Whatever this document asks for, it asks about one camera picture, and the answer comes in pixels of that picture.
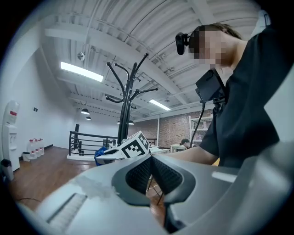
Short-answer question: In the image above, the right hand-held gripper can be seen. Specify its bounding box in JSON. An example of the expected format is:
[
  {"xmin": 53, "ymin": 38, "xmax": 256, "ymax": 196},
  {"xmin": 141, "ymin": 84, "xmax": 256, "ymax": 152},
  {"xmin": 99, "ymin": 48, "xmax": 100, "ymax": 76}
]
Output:
[{"xmin": 95, "ymin": 130, "xmax": 152, "ymax": 165}]

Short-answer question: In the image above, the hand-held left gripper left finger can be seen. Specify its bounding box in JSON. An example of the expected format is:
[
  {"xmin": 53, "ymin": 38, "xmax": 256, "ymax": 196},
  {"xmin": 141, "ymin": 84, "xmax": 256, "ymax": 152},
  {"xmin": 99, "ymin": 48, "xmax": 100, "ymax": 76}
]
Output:
[{"xmin": 16, "ymin": 155, "xmax": 167, "ymax": 235}]

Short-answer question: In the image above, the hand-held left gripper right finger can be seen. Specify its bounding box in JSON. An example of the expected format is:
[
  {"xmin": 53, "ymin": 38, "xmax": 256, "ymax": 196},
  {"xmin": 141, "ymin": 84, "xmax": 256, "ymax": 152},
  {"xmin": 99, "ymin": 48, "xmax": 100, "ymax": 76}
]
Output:
[{"xmin": 150, "ymin": 140, "xmax": 290, "ymax": 235}]

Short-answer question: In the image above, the blue cloth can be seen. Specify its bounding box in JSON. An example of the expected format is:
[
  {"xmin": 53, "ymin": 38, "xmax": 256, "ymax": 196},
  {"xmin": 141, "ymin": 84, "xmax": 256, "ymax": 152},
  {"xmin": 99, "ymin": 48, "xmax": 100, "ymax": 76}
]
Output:
[{"xmin": 93, "ymin": 146, "xmax": 108, "ymax": 166}]

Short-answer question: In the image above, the black coat rack stand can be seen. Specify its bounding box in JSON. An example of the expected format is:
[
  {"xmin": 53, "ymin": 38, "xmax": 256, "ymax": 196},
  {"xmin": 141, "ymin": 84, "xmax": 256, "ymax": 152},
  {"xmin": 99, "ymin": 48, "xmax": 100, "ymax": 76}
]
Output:
[{"xmin": 105, "ymin": 52, "xmax": 159, "ymax": 147}]

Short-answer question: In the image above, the person's right forearm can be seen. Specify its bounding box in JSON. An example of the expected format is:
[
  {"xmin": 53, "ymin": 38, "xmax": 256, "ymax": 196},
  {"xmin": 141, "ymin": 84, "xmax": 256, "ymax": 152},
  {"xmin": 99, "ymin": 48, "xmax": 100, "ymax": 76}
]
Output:
[{"xmin": 158, "ymin": 145, "xmax": 219, "ymax": 166}]

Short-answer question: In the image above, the white table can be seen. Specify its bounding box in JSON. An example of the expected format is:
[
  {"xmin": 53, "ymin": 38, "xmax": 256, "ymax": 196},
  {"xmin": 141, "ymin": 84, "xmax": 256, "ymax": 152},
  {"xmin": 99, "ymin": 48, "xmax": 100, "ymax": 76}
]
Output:
[{"xmin": 149, "ymin": 147, "xmax": 171, "ymax": 154}]

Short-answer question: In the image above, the long ceiling tube light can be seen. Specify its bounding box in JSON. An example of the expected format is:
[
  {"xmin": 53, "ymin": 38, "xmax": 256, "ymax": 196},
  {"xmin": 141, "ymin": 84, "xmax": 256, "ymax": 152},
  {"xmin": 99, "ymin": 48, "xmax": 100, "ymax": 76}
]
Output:
[
  {"xmin": 149, "ymin": 99, "xmax": 171, "ymax": 112},
  {"xmin": 60, "ymin": 61, "xmax": 104, "ymax": 83}
]

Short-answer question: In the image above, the group of clear water jugs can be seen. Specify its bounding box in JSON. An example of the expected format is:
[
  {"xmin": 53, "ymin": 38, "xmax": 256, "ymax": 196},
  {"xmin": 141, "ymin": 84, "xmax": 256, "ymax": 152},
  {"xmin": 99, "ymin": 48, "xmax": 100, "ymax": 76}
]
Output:
[{"xmin": 27, "ymin": 138, "xmax": 45, "ymax": 160}]

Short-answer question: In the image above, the white shelving unit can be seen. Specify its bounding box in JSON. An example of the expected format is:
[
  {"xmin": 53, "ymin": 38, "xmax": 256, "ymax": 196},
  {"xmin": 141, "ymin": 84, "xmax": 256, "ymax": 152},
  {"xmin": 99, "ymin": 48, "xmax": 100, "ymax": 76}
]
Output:
[{"xmin": 188, "ymin": 115, "xmax": 214, "ymax": 147}]

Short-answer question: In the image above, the grey bin with black bag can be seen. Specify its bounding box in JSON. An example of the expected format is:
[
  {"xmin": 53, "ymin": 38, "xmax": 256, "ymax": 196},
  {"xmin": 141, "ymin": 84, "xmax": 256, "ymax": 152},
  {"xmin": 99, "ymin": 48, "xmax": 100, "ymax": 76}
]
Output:
[{"xmin": 0, "ymin": 158, "xmax": 14, "ymax": 182}]

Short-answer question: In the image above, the person's black shirt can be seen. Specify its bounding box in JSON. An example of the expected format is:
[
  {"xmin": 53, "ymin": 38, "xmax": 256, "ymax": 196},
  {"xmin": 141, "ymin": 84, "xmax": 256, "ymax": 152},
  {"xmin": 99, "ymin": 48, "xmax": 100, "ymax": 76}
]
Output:
[{"xmin": 199, "ymin": 25, "xmax": 285, "ymax": 168}]

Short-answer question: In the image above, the white water dispenser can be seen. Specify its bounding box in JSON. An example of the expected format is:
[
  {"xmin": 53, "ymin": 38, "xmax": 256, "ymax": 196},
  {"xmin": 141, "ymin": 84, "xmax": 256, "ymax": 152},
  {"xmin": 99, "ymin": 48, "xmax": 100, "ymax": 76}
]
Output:
[{"xmin": 1, "ymin": 100, "xmax": 21, "ymax": 172}]

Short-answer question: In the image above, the black chest box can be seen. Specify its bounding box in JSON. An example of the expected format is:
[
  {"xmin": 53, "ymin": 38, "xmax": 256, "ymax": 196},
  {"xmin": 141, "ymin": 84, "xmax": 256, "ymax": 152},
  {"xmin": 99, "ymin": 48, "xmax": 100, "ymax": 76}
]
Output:
[{"xmin": 195, "ymin": 69, "xmax": 227, "ymax": 103}]

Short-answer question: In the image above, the person's head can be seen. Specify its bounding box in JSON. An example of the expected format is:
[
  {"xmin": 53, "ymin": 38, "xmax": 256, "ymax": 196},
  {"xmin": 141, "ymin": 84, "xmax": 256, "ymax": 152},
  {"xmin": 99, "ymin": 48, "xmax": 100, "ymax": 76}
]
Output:
[{"xmin": 188, "ymin": 22, "xmax": 248, "ymax": 69}]

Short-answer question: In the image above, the black chest box cable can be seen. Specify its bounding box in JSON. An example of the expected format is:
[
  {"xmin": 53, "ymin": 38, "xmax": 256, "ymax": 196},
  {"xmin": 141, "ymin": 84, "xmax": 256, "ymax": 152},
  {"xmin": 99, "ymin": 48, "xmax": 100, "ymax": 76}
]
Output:
[{"xmin": 189, "ymin": 101, "xmax": 206, "ymax": 149}]

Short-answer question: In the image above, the black head camera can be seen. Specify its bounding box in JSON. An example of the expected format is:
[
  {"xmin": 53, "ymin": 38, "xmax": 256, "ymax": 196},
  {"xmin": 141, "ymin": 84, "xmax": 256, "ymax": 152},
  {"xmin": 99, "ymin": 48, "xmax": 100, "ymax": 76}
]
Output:
[{"xmin": 175, "ymin": 32, "xmax": 191, "ymax": 56}]

